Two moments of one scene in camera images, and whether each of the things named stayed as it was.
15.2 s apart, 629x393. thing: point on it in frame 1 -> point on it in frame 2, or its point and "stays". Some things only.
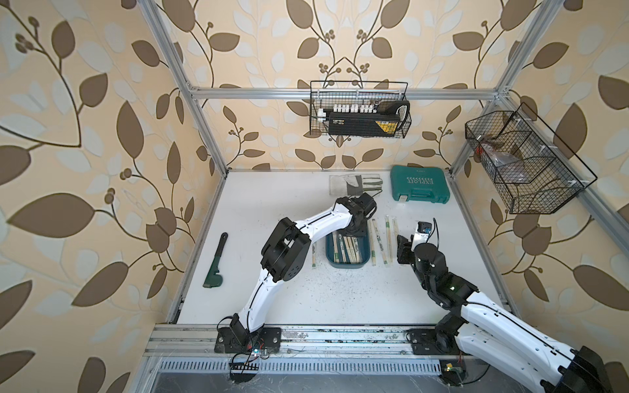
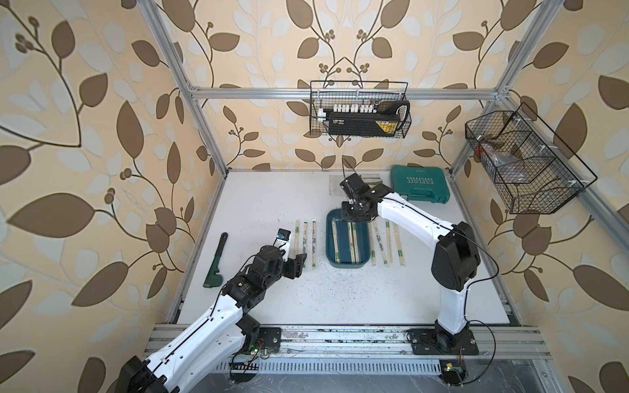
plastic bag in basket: x=509 y=169 stays
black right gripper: x=404 y=249 -> x=346 y=215
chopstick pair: x=389 y=243 stays
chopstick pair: x=379 y=242 stays
